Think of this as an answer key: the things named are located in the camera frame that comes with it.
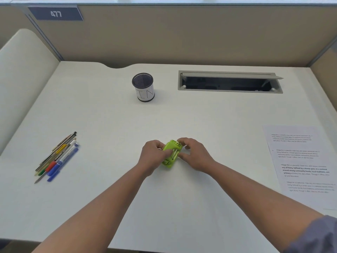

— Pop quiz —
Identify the pile of assorted pens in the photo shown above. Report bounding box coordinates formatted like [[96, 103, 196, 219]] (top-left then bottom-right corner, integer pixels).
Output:
[[34, 132, 80, 184]]

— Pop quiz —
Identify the printed white paper sheet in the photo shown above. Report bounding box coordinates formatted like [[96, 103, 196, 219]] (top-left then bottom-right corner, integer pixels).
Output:
[[276, 176, 337, 212]]

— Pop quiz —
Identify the person's left hand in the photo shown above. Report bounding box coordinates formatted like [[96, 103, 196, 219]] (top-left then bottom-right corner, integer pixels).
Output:
[[137, 140, 169, 178]]

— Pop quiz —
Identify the grey shirt sleeve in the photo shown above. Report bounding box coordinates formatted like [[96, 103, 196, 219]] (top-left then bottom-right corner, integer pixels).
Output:
[[283, 214, 337, 253]]

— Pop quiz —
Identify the green stapler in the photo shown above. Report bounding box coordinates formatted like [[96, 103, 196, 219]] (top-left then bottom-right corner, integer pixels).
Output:
[[161, 140, 183, 169]]

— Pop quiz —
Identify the person's right forearm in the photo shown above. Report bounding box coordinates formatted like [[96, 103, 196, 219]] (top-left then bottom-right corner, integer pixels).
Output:
[[208, 160, 326, 244]]

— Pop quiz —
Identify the grey aluminium partition post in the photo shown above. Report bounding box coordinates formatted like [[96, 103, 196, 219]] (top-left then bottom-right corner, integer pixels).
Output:
[[18, 6, 64, 62]]

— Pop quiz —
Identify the person's left forearm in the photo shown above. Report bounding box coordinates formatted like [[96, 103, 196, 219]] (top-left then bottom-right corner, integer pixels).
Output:
[[31, 165, 149, 253]]

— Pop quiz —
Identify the beige partition panel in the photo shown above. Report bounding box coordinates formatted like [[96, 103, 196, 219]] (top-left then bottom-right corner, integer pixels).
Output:
[[0, 0, 337, 69]]

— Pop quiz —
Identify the black mesh pen cup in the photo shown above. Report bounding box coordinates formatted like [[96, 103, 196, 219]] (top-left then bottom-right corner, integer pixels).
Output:
[[132, 73, 155, 103]]

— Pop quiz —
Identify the grey desk cable tray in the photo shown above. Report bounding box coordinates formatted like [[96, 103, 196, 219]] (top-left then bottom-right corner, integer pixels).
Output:
[[178, 70, 285, 94]]

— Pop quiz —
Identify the blue sign plate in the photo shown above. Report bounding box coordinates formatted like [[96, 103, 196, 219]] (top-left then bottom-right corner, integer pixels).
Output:
[[27, 6, 84, 21]]

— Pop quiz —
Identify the person's right hand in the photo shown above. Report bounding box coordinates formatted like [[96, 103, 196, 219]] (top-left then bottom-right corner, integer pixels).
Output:
[[177, 137, 218, 174]]

